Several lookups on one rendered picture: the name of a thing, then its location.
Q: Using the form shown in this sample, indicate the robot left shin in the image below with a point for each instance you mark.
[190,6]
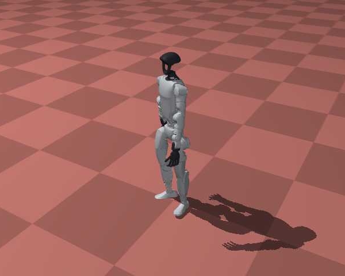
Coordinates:
[183,186]

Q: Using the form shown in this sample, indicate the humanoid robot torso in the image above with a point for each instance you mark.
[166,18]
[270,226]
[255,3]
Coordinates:
[168,103]

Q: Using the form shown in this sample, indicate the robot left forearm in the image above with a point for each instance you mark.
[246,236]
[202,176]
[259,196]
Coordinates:
[176,138]

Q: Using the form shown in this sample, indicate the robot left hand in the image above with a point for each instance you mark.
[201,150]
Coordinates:
[174,156]

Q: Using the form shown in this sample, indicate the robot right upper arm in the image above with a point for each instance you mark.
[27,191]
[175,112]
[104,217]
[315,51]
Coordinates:
[158,98]

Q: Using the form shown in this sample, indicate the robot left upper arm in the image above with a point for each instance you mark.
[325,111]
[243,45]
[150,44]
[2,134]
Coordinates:
[180,92]

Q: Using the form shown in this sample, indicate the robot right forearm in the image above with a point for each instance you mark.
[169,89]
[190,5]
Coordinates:
[161,115]

